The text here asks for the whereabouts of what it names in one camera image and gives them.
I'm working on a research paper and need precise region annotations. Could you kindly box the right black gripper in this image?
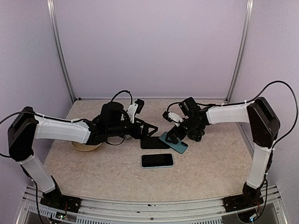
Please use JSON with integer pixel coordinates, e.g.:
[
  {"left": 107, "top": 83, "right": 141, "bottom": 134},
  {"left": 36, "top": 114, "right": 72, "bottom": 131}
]
[{"left": 165, "top": 115, "right": 200, "bottom": 144}]

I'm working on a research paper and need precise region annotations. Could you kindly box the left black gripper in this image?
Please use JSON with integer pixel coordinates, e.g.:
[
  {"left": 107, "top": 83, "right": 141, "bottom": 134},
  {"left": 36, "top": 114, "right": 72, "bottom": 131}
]
[{"left": 107, "top": 117, "right": 158, "bottom": 140}]

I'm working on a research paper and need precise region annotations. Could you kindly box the black phone front table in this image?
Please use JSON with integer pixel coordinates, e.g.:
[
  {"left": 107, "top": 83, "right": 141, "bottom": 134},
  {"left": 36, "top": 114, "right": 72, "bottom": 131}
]
[{"left": 141, "top": 154, "right": 174, "bottom": 168}]

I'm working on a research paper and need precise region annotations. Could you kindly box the light blue phone case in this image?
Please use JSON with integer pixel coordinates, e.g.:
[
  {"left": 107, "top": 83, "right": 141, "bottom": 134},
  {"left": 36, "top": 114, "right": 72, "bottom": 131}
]
[{"left": 140, "top": 153, "right": 175, "bottom": 169}]

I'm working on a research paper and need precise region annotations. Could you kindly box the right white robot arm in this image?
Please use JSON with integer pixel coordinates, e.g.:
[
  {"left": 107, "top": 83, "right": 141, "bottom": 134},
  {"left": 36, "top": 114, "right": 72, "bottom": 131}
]
[{"left": 159, "top": 97, "right": 280, "bottom": 207}]

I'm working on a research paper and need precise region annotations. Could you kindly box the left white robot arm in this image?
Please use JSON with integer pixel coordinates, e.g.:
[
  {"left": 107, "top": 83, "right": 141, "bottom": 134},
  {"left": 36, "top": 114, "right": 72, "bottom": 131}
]
[{"left": 7, "top": 102, "right": 158, "bottom": 208}]

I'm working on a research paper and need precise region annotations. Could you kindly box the dark green mug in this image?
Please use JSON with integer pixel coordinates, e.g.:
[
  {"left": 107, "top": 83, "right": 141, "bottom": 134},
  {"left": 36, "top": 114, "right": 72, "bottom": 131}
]
[{"left": 187, "top": 127, "right": 205, "bottom": 142}]

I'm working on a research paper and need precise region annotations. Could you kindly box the beige round plate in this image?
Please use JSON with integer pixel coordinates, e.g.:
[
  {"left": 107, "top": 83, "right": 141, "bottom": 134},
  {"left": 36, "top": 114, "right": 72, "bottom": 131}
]
[{"left": 71, "top": 141, "right": 101, "bottom": 152}]

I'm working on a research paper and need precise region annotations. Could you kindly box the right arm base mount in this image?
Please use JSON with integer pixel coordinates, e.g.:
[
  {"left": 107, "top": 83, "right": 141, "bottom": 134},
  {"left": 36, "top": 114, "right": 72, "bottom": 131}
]
[{"left": 223, "top": 183, "right": 264, "bottom": 212}]

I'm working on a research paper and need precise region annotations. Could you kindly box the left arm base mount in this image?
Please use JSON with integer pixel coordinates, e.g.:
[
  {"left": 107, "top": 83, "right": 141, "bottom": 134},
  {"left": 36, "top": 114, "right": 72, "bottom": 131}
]
[{"left": 40, "top": 191, "right": 82, "bottom": 213}]

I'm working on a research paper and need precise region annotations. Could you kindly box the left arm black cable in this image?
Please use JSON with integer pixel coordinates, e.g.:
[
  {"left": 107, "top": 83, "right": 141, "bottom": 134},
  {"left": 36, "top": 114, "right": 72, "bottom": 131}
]
[{"left": 0, "top": 111, "right": 85, "bottom": 158}]

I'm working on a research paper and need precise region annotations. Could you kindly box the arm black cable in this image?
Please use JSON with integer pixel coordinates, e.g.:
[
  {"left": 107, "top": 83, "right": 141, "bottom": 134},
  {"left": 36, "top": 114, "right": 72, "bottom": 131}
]
[
  {"left": 198, "top": 80, "right": 297, "bottom": 147},
  {"left": 0, "top": 111, "right": 85, "bottom": 158}
]

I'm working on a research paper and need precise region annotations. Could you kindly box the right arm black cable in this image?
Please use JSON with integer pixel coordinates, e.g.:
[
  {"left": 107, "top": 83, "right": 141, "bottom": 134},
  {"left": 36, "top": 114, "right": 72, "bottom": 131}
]
[{"left": 198, "top": 80, "right": 297, "bottom": 147}]

